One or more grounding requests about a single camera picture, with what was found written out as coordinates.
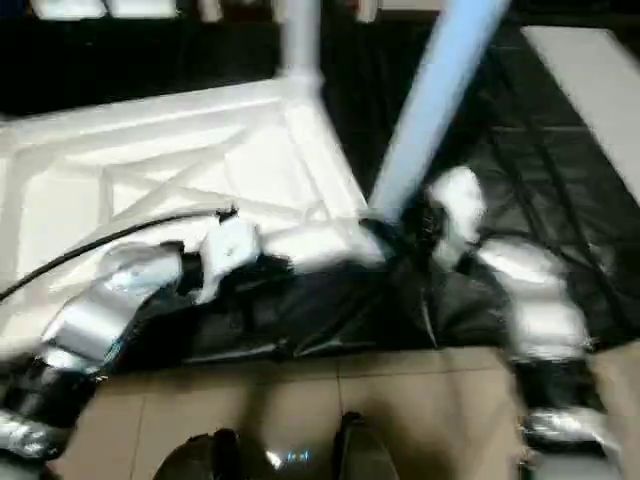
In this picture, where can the white plastic table leg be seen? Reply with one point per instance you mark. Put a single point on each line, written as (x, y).
(430, 110)
(300, 40)

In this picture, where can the white plastic table top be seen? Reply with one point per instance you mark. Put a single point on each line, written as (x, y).
(150, 180)

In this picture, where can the black mat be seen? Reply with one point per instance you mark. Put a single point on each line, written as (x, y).
(480, 130)

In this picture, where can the grey left robot foot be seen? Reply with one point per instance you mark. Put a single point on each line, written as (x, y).
(205, 460)

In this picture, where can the grey robot foot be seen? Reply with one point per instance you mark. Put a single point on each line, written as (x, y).
(205, 460)
(365, 450)

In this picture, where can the grey right robot foot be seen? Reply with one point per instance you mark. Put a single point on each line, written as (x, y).
(365, 450)

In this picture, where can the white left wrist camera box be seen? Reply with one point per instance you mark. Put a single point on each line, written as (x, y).
(228, 250)

